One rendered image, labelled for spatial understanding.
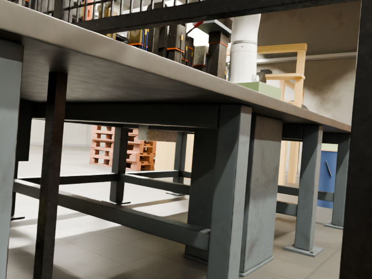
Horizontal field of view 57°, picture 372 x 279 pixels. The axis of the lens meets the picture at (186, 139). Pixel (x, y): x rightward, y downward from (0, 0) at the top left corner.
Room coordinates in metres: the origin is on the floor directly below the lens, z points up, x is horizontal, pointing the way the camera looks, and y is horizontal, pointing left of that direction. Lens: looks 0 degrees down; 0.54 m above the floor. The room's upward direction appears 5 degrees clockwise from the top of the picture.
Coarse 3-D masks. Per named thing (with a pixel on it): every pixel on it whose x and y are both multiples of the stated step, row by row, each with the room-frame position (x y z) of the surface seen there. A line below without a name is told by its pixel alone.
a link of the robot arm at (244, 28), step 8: (248, 16) 1.50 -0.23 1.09; (256, 16) 1.51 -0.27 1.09; (232, 24) 1.55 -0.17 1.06; (240, 24) 1.53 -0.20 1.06; (248, 24) 1.52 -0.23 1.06; (256, 24) 1.53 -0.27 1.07; (232, 32) 1.57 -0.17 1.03; (240, 32) 1.54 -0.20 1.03; (248, 32) 1.53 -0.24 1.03; (256, 32) 1.56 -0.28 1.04; (232, 40) 1.57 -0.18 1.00; (240, 40) 1.54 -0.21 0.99; (248, 40) 1.53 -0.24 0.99; (256, 40) 1.56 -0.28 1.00
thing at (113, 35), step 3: (105, 9) 1.45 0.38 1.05; (108, 9) 1.44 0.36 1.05; (99, 12) 1.46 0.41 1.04; (105, 12) 1.45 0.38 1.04; (108, 12) 1.44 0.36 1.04; (114, 12) 1.46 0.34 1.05; (99, 15) 1.47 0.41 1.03; (105, 15) 1.45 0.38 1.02; (108, 15) 1.44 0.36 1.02; (114, 33) 1.47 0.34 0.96; (108, 36) 1.44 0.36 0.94; (111, 36) 1.46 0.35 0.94; (114, 36) 1.47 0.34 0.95
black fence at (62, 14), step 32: (64, 0) 0.75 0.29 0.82; (224, 0) 0.54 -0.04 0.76; (256, 0) 0.51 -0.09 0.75; (288, 0) 0.48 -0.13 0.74; (320, 0) 0.46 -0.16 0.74; (352, 0) 0.46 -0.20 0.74; (96, 32) 0.70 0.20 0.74; (64, 96) 0.76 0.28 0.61; (352, 128) 0.43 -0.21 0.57; (352, 160) 0.43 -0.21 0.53; (352, 192) 0.43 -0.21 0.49; (352, 224) 0.43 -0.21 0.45; (352, 256) 0.42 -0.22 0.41
